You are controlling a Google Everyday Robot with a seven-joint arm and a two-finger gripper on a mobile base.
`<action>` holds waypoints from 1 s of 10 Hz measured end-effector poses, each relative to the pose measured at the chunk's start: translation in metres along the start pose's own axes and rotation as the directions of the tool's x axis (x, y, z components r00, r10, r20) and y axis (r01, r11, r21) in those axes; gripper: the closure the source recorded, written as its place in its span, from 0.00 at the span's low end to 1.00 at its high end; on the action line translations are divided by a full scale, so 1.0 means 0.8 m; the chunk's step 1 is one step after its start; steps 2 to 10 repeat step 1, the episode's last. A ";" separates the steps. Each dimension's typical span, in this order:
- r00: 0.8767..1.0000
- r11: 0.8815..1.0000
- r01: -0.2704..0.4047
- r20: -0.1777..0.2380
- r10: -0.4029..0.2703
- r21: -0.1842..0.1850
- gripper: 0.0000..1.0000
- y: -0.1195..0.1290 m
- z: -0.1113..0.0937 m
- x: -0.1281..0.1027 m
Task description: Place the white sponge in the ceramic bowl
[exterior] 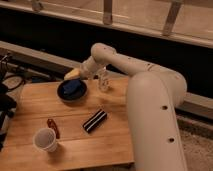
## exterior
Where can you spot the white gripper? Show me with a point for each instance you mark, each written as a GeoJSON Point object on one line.
{"type": "Point", "coordinates": [88, 69]}

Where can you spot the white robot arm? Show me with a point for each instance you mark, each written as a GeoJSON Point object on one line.
{"type": "Point", "coordinates": [153, 93]}

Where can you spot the blue sponge in bowl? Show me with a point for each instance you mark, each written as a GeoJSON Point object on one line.
{"type": "Point", "coordinates": [71, 86]}

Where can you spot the dark ceramic bowl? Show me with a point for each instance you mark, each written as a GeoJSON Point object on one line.
{"type": "Point", "coordinates": [80, 92]}

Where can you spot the clear glass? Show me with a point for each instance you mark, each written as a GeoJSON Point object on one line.
{"type": "Point", "coordinates": [103, 81]}

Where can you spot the white paper cup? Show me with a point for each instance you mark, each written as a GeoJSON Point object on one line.
{"type": "Point", "coordinates": [45, 139]}

